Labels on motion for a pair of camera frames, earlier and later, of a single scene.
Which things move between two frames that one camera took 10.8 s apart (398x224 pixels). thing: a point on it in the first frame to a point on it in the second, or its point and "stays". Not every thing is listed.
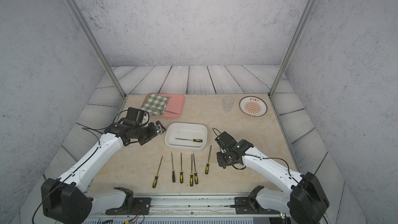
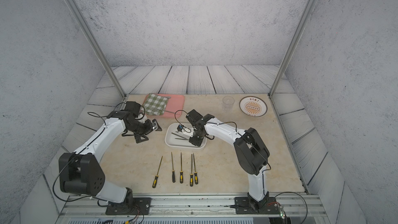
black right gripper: (220, 161) to (194, 142)
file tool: (195, 173) stays
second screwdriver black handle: (173, 177) stays
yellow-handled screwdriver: (192, 175) stays
